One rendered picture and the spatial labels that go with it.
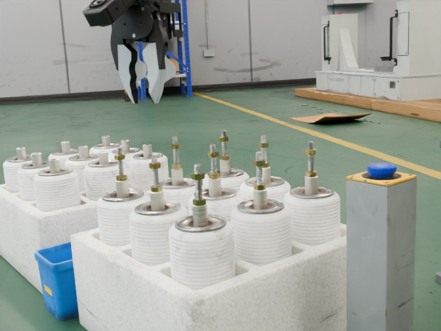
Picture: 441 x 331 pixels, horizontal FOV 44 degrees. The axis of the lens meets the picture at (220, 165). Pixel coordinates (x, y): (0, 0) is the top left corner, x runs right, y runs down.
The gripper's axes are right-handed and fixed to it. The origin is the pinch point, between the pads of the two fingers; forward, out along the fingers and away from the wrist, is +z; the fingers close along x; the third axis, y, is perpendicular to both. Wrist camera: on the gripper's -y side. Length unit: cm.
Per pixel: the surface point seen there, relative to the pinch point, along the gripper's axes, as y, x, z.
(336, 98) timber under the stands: 411, 94, 40
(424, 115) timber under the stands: 309, 4, 41
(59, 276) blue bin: 1.5, 23.9, 34.3
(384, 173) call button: 5.8, -35.6, 11.3
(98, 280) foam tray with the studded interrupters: -2.5, 10.4, 31.2
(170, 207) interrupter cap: 2.2, -2.3, 18.3
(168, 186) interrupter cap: 14.0, 5.9, 18.2
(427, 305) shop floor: 35, -38, 44
